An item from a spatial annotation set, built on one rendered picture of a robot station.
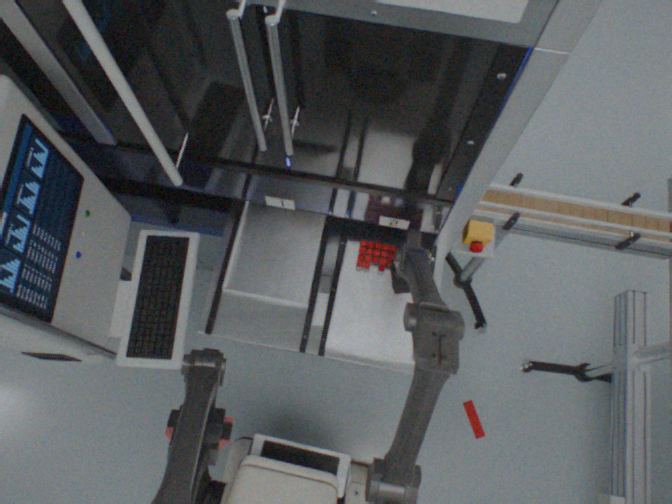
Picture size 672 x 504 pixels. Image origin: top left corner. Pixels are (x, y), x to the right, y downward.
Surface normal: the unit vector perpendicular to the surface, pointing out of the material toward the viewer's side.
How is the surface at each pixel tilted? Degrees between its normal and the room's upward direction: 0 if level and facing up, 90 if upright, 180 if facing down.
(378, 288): 0
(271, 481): 42
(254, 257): 0
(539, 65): 90
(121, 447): 0
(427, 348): 21
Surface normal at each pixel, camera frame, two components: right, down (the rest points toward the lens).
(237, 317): 0.01, -0.33
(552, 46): -0.18, 0.93
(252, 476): 0.15, -0.86
